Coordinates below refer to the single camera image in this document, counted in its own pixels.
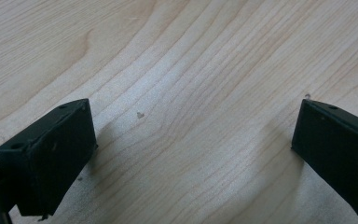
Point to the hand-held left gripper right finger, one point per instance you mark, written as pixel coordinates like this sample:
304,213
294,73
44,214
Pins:
338,152

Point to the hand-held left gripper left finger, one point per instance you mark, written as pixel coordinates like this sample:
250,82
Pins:
48,158

